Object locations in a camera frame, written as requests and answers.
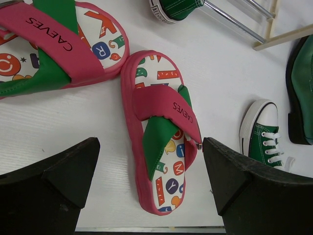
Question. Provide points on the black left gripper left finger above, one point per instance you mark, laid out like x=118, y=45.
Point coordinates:
x=45, y=198

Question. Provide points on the dark green loafer near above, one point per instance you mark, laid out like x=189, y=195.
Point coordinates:
x=299, y=83

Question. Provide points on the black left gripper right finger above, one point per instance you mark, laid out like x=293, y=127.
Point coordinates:
x=255, y=199

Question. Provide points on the green canvas sneaker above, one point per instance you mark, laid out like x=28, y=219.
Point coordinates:
x=173, y=11
x=259, y=135

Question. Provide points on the cream shoe rack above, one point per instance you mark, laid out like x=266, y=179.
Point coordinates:
x=266, y=18

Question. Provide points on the aluminium table edge rail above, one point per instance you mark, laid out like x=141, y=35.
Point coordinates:
x=202, y=230

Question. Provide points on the pink slide sandal left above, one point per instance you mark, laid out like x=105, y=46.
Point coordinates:
x=57, y=44

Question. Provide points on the pink slide sandal right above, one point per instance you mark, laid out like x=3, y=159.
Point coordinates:
x=163, y=129

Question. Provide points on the pink slide sandal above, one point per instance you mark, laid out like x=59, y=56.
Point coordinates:
x=57, y=44
x=163, y=129

